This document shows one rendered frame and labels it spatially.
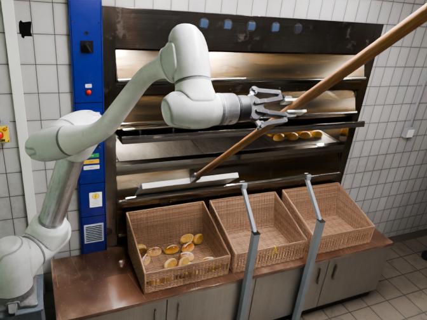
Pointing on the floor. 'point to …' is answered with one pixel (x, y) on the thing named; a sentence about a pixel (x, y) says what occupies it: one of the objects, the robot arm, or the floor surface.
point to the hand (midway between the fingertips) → (293, 106)
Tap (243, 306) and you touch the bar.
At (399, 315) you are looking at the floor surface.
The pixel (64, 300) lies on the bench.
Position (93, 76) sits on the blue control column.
